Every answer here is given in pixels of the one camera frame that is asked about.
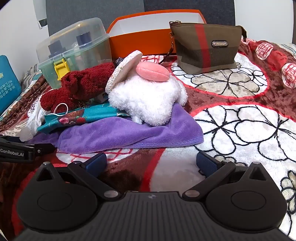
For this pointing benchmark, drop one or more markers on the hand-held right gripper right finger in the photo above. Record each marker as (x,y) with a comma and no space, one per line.
(205,163)

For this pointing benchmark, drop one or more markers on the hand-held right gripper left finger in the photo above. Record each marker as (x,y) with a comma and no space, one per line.
(98,163)

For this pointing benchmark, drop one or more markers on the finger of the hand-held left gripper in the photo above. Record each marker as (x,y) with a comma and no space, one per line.
(42,150)

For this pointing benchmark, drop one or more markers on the purple towel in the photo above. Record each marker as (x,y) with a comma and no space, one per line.
(127,136)

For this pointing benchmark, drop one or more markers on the teal floral cloth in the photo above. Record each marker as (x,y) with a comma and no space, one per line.
(76,119)

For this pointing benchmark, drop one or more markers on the dark red fuzzy socks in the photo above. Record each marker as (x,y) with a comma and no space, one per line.
(78,85)

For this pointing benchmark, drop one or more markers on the orange cardboard box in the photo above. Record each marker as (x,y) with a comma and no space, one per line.
(138,42)

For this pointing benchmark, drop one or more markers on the white lace cloth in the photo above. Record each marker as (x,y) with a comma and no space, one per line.
(34,122)

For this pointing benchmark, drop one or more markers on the white elastic loop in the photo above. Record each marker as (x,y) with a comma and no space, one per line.
(66,109)

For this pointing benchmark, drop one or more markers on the red floral printed blanket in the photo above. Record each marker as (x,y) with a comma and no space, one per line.
(242,129)

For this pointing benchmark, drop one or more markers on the teal cushion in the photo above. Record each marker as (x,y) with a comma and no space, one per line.
(9,85)

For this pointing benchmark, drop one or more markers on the striped cloth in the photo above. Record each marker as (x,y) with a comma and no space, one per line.
(30,74)

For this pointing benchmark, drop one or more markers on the dark capped bottle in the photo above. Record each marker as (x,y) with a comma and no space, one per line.
(55,48)
(83,42)

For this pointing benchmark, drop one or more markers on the brown pouch with red stripe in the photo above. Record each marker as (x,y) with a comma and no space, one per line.
(222,58)

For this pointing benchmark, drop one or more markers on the clear plastic storage box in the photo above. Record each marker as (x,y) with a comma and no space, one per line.
(69,34)

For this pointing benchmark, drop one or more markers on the light grey felt panel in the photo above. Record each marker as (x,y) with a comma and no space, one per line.
(92,11)

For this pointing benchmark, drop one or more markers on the dark grey felt panel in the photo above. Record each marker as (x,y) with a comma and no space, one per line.
(185,4)

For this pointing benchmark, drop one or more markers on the small wall display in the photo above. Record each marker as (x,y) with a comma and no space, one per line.
(43,23)

